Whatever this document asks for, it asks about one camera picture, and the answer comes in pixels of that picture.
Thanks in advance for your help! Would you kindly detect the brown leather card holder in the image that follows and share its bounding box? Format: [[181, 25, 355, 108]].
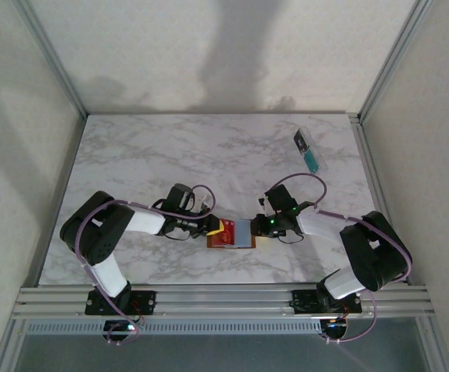
[[206, 219, 258, 251]]

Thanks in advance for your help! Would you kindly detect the clear acrylic card stand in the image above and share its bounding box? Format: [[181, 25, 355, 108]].
[[292, 126, 330, 175]]

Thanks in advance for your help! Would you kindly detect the teal credit card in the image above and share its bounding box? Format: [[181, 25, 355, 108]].
[[302, 151, 321, 174]]

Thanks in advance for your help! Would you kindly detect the black base electronics module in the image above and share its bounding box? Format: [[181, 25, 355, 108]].
[[322, 317, 348, 343], [103, 319, 139, 342]]

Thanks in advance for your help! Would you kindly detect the thin black right gripper cable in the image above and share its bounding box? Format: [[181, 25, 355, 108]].
[[276, 232, 305, 245]]

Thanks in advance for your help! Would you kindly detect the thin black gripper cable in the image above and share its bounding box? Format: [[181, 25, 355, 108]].
[[161, 226, 194, 241], [276, 232, 305, 245]]

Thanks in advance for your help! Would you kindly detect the thin black left gripper cable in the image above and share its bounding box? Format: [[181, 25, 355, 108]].
[[161, 226, 194, 241]]

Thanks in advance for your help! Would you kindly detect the aluminium mounting rail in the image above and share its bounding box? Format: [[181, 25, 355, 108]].
[[9, 284, 437, 322]]

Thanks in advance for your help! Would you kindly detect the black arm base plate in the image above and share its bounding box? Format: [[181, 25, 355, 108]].
[[290, 289, 361, 315], [85, 290, 157, 317]]

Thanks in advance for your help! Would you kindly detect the grey slotted cable duct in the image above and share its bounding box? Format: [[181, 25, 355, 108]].
[[25, 319, 323, 336]]

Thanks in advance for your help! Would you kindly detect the aluminium side rail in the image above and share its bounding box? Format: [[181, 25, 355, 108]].
[[33, 114, 89, 288], [348, 114, 408, 284]]

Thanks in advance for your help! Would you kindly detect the aluminium frame post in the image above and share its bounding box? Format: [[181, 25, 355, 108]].
[[12, 0, 90, 119], [416, 317, 449, 372], [0, 317, 29, 372], [357, 0, 431, 120]]

